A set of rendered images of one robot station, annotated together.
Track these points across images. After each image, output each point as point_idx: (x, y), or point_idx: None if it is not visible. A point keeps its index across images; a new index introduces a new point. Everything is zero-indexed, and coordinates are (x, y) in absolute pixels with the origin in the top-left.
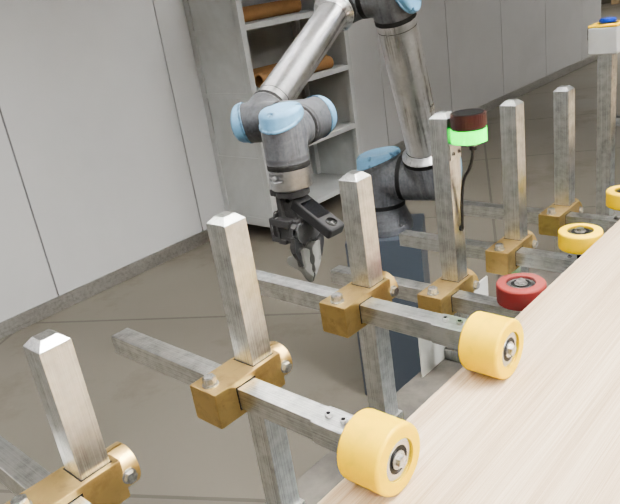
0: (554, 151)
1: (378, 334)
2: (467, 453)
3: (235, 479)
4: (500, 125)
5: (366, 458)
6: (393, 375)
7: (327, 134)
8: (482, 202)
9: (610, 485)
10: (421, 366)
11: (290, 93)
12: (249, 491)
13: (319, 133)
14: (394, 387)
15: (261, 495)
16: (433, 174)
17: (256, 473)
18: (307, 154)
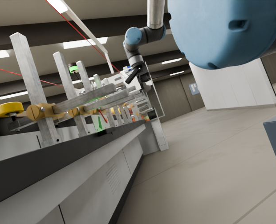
0: (36, 71)
1: None
2: None
3: None
4: (65, 61)
5: None
6: (107, 117)
7: (131, 44)
8: (95, 89)
9: None
10: (109, 125)
11: (147, 18)
12: (268, 203)
13: (127, 48)
14: (108, 120)
15: (261, 206)
16: (87, 76)
17: None
18: (127, 57)
